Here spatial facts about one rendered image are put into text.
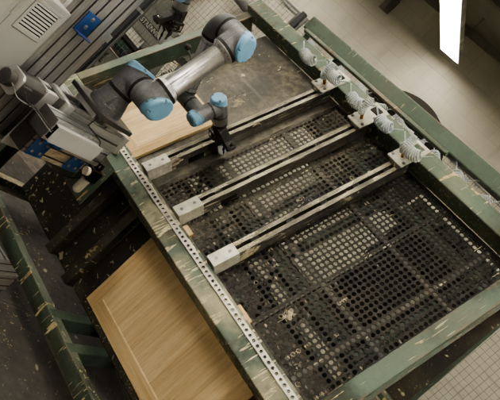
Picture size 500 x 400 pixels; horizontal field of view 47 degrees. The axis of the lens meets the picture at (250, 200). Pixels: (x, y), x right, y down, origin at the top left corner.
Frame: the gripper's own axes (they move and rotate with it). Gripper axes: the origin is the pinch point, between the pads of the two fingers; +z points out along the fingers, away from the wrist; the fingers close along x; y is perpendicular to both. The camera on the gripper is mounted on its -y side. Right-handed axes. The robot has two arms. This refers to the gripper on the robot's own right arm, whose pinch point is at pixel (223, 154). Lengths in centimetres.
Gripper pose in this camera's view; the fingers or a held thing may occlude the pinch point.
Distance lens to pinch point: 281.8
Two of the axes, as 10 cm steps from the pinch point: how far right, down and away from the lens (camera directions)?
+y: -5.4, -6.6, 5.2
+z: -0.1, 6.2, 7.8
